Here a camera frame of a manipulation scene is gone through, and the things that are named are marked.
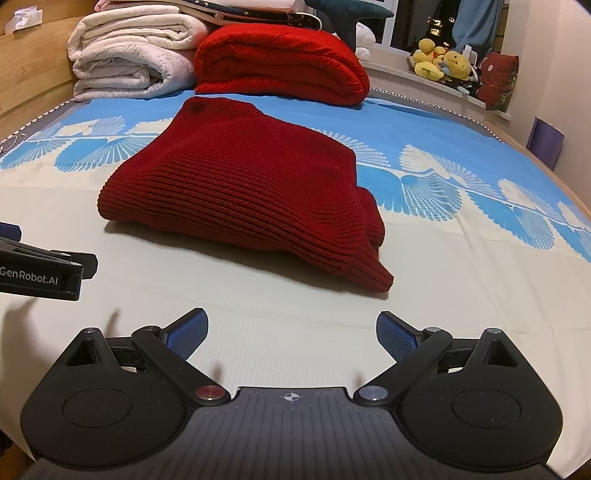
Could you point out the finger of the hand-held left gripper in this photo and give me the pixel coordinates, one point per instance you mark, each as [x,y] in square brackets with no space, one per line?
[55,256]
[8,230]

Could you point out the blue curtain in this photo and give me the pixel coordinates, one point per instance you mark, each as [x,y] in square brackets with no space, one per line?
[478,23]

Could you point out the star print cushion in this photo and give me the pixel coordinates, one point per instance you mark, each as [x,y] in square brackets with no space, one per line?
[277,18]

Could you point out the white folded quilt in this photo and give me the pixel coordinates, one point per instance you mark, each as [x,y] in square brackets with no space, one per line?
[134,30]

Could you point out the dark red pillow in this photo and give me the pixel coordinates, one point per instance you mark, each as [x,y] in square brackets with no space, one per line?
[497,81]

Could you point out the white window sill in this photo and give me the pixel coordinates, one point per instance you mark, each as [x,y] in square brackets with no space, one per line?
[415,78]

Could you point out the white crumpled tissue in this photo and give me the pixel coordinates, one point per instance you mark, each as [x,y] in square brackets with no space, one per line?
[25,17]

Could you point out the bright red folded blanket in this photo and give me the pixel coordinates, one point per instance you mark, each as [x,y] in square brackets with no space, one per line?
[277,60]

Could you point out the purple box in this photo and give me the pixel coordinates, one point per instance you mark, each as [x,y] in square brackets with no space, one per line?
[545,143]

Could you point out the white plush toy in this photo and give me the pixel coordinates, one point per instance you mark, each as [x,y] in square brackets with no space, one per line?
[364,39]

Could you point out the yellow plush toy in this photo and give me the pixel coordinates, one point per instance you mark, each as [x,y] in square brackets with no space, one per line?
[456,64]
[427,57]

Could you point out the dark red knit sweater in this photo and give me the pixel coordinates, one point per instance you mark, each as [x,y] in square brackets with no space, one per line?
[240,184]

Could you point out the blue and white bed sheet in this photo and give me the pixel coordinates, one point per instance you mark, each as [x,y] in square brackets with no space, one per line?
[286,323]

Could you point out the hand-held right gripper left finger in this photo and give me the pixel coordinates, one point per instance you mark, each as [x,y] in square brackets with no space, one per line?
[187,334]

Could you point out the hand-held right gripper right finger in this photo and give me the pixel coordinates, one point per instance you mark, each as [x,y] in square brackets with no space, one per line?
[397,340]

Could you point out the grey-white folded quilt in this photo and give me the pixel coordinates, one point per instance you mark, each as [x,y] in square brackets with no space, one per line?
[124,74]

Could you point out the teal plush toy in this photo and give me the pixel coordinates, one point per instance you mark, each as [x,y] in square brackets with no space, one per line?
[344,9]

